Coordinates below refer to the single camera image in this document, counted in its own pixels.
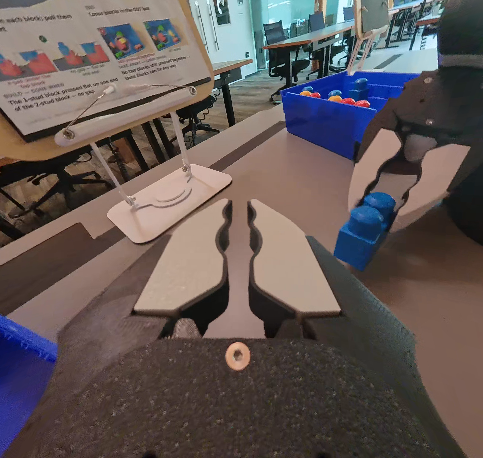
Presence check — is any black office chair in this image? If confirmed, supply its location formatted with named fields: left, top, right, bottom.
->
left=175, top=94, right=222, bottom=147
left=263, top=20, right=311, bottom=102
left=0, top=151, right=114, bottom=218
left=306, top=11, right=351, bottom=79

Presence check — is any person's right forearm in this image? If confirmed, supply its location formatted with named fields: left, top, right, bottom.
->
left=443, top=192, right=483, bottom=245

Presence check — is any blue plastic bin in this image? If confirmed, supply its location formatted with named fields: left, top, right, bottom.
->
left=0, top=315, right=58, bottom=445
left=280, top=71, right=421, bottom=161

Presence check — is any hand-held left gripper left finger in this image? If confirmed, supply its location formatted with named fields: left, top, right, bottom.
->
left=133, top=198, right=233, bottom=338

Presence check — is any cluster of built block steps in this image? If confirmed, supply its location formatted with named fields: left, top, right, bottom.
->
left=300, top=86, right=372, bottom=108

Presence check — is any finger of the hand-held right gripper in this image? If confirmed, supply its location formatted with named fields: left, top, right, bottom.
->
left=388, top=145, right=471, bottom=235
left=347, top=128, right=404, bottom=211

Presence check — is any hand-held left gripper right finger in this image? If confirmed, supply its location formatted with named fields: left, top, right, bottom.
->
left=247, top=199, right=342, bottom=338

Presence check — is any wood-edged office desk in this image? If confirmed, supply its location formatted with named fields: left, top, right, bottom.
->
left=388, top=0, right=444, bottom=51
left=212, top=59, right=253, bottom=127
left=262, top=20, right=356, bottom=85

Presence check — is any printed instruction sheet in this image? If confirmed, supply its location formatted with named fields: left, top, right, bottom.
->
left=0, top=0, right=212, bottom=143

